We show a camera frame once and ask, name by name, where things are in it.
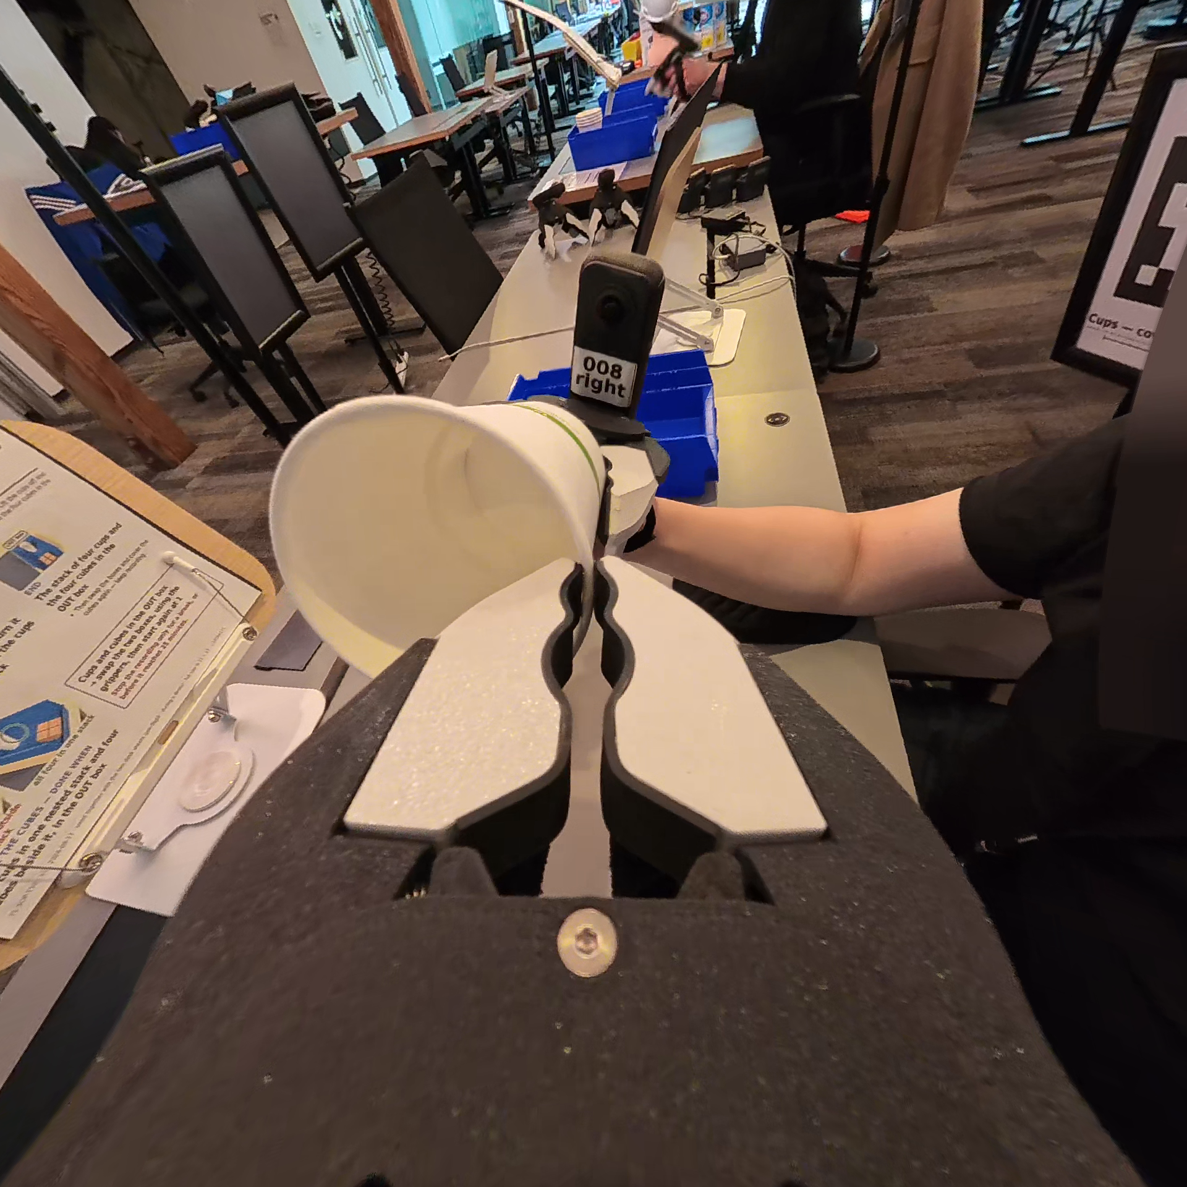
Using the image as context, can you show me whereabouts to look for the blue striped jacket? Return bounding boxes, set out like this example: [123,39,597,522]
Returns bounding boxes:
[25,162,178,306]

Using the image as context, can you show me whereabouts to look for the wooden pillar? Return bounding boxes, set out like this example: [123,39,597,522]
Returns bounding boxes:
[0,242,198,469]

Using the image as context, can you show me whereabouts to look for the wooden top desk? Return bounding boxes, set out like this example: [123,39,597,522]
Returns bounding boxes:
[350,97,534,218]

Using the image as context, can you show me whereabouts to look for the black metal partition frame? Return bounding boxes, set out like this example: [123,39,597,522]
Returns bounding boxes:
[0,66,321,446]

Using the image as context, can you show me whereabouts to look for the blue plastic bin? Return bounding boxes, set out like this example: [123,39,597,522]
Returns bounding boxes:
[565,79,671,172]
[507,348,720,501]

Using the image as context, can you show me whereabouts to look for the person's right forearm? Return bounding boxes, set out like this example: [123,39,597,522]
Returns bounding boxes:
[648,486,985,617]

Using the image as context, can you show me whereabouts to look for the black quilted wrist rest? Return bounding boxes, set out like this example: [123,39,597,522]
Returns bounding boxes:
[670,576,859,647]

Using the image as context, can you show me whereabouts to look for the white metal book stand base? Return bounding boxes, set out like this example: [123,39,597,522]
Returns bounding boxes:
[648,278,747,367]

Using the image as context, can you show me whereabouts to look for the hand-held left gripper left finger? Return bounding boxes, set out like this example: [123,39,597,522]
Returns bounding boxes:
[343,556,588,895]

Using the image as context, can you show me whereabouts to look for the black framed task sign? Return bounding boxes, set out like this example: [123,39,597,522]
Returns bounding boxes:
[1050,40,1187,385]

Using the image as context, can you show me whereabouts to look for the black framed panel on stand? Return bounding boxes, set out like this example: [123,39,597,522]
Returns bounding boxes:
[142,146,321,436]
[222,83,410,391]

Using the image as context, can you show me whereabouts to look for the black office chair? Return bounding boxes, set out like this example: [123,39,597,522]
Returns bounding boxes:
[354,152,506,357]

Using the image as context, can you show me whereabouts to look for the white paper cup green band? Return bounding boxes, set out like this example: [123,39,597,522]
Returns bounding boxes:
[268,396,609,678]

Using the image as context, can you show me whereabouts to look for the row of black chargers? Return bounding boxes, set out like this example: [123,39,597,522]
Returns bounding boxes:
[679,155,773,216]

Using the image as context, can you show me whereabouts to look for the wooden stand with black board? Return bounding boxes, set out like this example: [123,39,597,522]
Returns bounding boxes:
[630,63,726,261]

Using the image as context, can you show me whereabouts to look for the black zip jacket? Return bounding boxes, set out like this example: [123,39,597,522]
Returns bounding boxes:
[927,416,1187,1187]

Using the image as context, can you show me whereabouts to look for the beige hanging coat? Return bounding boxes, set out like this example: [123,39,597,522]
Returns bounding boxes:
[860,0,986,233]

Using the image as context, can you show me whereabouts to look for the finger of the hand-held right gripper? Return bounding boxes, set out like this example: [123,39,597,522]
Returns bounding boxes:
[597,449,665,555]

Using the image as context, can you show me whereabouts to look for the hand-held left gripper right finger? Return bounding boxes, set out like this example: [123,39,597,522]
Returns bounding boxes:
[593,553,828,897]

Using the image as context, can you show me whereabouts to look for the instruction board on stand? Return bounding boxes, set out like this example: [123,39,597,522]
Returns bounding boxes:
[0,421,328,969]

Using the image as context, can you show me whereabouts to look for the black coat stand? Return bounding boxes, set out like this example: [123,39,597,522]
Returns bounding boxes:
[828,0,928,374]

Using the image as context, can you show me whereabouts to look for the black cable tray lid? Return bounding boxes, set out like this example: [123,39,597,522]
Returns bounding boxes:
[0,904,178,1099]
[254,611,322,672]

